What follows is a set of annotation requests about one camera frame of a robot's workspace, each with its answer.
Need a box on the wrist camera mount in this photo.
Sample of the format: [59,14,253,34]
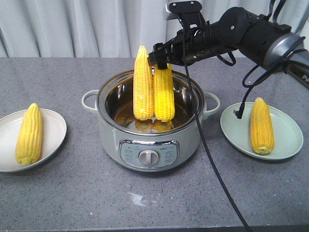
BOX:
[163,0,206,30]

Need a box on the white curtain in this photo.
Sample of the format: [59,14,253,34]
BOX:
[0,0,309,58]

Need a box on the yellow corn cob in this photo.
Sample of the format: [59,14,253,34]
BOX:
[250,97,275,155]
[154,64,175,121]
[15,103,42,165]
[133,45,154,120]

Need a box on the green electric cooking pot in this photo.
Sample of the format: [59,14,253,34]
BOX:
[82,70,220,172]

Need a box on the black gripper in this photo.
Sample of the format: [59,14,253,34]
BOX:
[148,23,233,70]

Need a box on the black cable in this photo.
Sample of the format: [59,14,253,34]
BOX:
[181,26,253,232]

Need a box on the cream white plate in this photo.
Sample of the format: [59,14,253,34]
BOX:
[0,109,67,173]

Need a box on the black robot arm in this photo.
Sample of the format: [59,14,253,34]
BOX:
[148,0,309,86]

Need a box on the light green plate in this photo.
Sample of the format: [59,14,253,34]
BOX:
[220,102,304,160]

